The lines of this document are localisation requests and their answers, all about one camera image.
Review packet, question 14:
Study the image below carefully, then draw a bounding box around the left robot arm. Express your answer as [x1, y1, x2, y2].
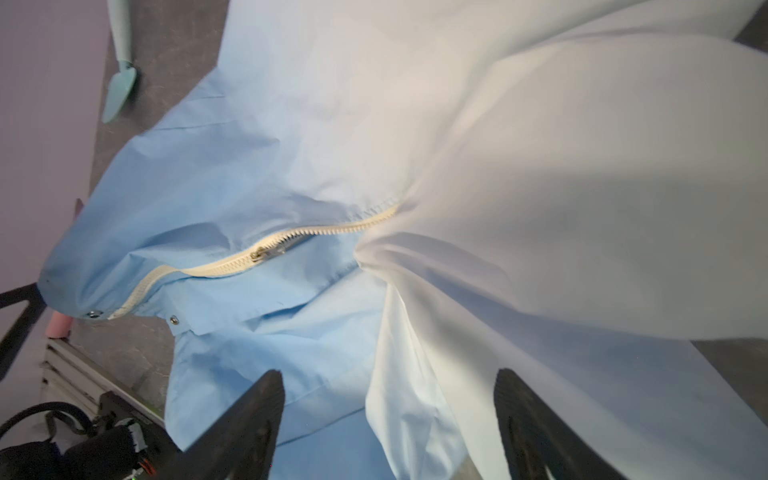
[1, 391, 178, 479]

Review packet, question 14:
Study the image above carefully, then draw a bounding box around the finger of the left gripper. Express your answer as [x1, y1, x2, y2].
[0, 283, 47, 380]

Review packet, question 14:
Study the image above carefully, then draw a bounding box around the mint green trowel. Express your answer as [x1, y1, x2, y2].
[101, 0, 138, 124]

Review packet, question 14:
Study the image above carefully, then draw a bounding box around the purple pink brush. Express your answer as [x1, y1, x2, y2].
[45, 198, 84, 340]

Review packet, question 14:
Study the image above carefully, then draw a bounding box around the light blue jacket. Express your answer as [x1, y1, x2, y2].
[38, 1, 767, 479]

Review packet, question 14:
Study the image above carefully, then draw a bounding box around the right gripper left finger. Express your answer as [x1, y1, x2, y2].
[157, 370, 285, 480]

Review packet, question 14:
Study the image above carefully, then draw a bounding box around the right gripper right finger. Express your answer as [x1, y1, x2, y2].
[493, 369, 624, 480]

